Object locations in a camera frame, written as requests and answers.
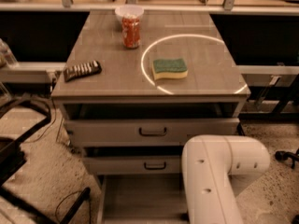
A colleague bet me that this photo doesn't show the grey bottom drawer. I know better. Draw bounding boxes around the grey bottom drawer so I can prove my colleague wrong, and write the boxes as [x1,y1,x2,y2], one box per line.
[96,173,250,224]

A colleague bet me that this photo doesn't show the grey drawer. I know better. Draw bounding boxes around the grey drawer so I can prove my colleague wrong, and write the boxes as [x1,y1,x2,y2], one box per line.
[82,156,181,175]
[64,118,239,147]
[96,173,250,224]

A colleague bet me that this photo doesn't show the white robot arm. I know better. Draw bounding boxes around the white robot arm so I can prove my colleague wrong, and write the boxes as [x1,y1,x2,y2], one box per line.
[181,135,270,224]

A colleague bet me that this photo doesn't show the grey wooden drawer cabinet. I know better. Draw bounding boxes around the grey wooden drawer cabinet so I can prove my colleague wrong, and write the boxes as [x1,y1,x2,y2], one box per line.
[50,9,251,179]

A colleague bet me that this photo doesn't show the grey top drawer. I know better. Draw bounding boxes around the grey top drawer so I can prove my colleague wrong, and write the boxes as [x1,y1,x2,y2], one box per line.
[64,118,239,147]

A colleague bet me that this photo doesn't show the grey middle drawer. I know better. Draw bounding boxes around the grey middle drawer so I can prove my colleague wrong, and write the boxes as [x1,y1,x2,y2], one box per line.
[82,156,181,175]

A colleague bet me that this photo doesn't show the green yellow sponge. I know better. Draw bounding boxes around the green yellow sponge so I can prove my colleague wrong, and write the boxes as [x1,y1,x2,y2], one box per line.
[151,58,188,80]

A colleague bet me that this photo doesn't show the dark snack bar packet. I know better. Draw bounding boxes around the dark snack bar packet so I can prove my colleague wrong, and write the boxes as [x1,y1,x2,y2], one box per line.
[63,61,102,82]

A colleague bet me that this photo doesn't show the orange soda can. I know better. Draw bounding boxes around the orange soda can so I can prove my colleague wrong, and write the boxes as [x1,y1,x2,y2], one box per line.
[121,14,140,49]

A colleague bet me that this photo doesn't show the white bowl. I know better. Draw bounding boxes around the white bowl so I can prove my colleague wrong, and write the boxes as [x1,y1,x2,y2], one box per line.
[115,4,144,22]

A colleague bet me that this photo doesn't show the black chair caster base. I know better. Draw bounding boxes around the black chair caster base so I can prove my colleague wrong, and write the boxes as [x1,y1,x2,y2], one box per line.
[275,149,299,168]

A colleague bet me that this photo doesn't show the clear plastic water bottle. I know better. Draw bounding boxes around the clear plastic water bottle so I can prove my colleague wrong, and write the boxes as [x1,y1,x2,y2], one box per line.
[0,38,19,68]

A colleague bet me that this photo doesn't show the black floor cable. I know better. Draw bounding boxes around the black floor cable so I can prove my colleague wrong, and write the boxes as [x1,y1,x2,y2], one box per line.
[54,189,92,224]

